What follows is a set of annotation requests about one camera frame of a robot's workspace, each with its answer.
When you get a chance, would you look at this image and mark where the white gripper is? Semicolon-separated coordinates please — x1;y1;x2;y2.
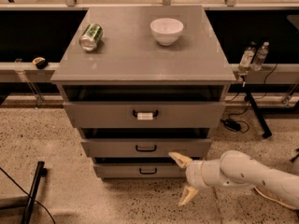
168;152;207;206

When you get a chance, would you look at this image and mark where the grey bottom drawer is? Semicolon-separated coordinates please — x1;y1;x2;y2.
93;163;185;179

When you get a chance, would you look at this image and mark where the grey drawer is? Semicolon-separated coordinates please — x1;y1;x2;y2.
81;139;211;158
64;102;225;128
93;163;185;179

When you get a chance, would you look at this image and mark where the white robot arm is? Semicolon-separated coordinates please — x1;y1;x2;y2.
168;150;299;210

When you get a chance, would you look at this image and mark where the grey middle drawer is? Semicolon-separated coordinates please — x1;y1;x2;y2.
81;139;211;158

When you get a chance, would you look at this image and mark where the grey drawer cabinet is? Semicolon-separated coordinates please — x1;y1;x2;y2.
51;6;235;165

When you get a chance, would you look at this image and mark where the grey top drawer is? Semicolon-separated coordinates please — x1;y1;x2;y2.
64;102;225;128

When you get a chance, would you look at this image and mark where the black stand leg right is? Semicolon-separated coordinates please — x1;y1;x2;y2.
243;84;272;139

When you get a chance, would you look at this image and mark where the beige sneaker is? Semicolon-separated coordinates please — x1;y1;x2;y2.
254;187;296;210

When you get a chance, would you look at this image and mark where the left clear plastic bottle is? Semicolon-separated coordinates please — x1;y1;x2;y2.
238;42;256;74

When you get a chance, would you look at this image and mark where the clear plastic bottle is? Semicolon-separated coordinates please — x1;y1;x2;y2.
250;42;269;71
238;42;256;74

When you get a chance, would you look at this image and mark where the black tripod leg left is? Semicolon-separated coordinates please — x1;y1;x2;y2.
21;161;47;224

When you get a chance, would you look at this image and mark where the right clear plastic bottle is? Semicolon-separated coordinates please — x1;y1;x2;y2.
250;42;269;71

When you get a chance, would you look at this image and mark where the white ceramic bowl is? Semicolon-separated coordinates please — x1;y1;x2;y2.
150;18;184;46

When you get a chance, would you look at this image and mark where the green soda can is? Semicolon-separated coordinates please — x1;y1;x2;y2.
79;23;103;51

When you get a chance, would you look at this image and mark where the black yellow tape measure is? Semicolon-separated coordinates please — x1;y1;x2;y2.
32;57;49;69

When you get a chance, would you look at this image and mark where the black power adapter with cable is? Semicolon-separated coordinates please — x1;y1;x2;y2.
221;105;249;133

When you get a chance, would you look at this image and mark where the grey metal rail shelf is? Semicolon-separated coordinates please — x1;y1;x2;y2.
0;63;59;83

